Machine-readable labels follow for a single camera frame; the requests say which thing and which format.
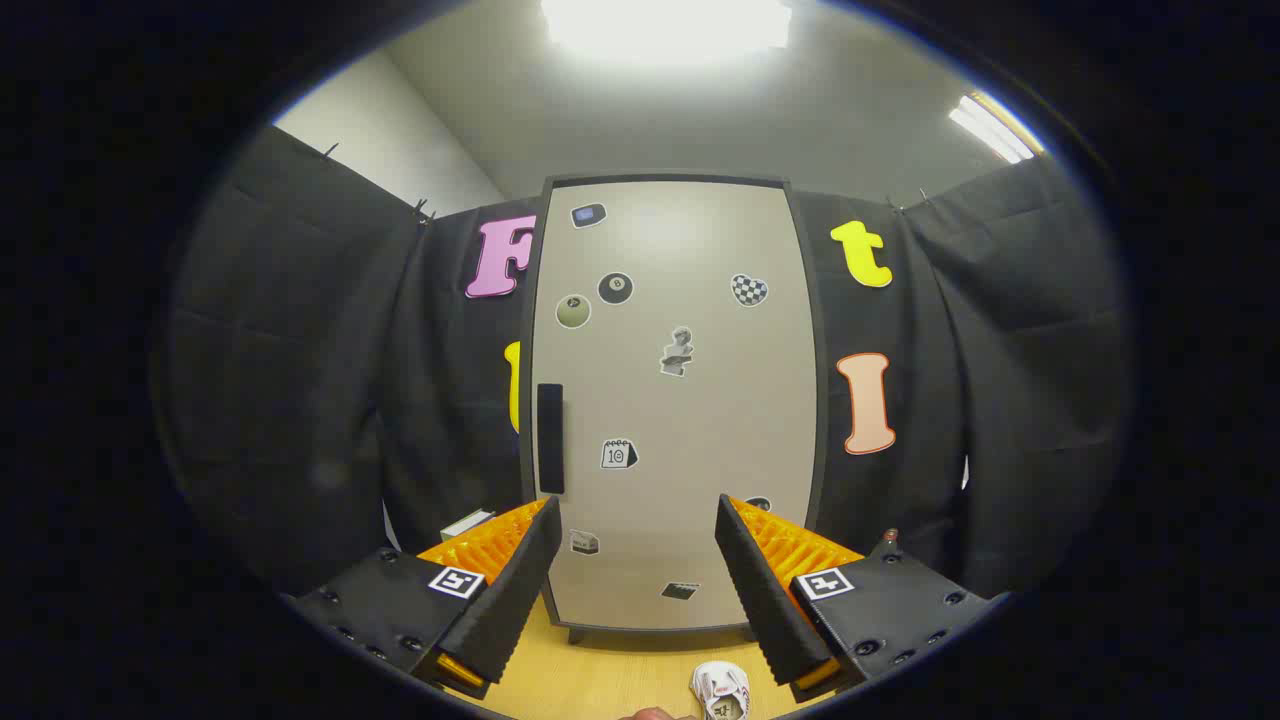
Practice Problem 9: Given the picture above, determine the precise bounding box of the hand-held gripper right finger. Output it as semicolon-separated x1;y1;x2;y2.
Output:
714;493;1011;704

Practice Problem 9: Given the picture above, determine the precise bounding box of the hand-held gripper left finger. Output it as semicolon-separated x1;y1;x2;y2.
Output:
285;497;563;701

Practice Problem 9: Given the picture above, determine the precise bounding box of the white shoe with red logo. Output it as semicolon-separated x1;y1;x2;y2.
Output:
690;660;753;720

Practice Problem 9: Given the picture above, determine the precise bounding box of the black door handle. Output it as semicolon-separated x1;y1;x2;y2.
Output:
537;383;566;496

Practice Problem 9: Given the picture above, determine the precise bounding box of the grey shoe cabinet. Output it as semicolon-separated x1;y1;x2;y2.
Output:
518;172;833;646

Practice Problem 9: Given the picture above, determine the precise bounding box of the large ceiling light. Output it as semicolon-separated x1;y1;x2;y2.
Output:
540;0;793;56

